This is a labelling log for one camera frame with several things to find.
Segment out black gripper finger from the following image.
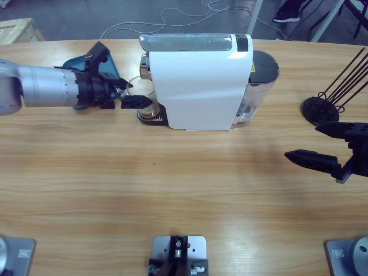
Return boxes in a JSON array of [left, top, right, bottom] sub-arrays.
[[117, 77, 135, 90], [284, 149, 343, 179], [315, 121, 368, 142], [120, 94, 154, 110]]

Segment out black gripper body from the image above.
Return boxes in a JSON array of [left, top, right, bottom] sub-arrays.
[[75, 70, 129, 112], [336, 133, 368, 185]]

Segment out clear drinking glass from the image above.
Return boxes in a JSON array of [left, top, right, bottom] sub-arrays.
[[126, 75, 161, 119]]

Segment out silver coffee machine lever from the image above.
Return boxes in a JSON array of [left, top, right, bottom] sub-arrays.
[[139, 33, 233, 52]]

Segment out white capsule coffee machine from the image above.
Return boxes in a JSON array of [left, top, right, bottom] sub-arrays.
[[139, 33, 254, 132]]

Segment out black drip tray metal grille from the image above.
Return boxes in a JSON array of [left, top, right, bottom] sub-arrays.
[[136, 103, 169, 127]]

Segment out teal plastic tray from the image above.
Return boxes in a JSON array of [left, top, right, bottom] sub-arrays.
[[62, 53, 121, 111]]

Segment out clear water tank black lid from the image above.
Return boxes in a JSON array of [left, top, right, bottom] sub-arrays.
[[234, 50, 280, 128]]

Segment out wooden crate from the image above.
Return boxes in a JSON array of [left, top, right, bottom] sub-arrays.
[[0, 17, 47, 46]]

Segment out black sneaker white sole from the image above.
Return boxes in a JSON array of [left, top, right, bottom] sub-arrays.
[[272, 7, 301, 24]]

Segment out person leg black trousers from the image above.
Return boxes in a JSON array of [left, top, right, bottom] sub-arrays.
[[280, 0, 313, 14]]

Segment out white floor cable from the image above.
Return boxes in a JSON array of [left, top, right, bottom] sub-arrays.
[[201, 0, 289, 41], [99, 6, 202, 40]]

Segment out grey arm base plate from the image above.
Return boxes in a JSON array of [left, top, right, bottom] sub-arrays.
[[0, 236, 37, 276], [324, 237, 368, 276]]

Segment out black metal chair frame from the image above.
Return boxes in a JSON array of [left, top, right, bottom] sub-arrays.
[[349, 0, 368, 39]]

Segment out white metal table frame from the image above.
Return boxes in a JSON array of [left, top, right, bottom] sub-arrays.
[[246, 0, 346, 43]]

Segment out grey camera mount plate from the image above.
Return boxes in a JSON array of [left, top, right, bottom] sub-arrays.
[[148, 235, 209, 276]]

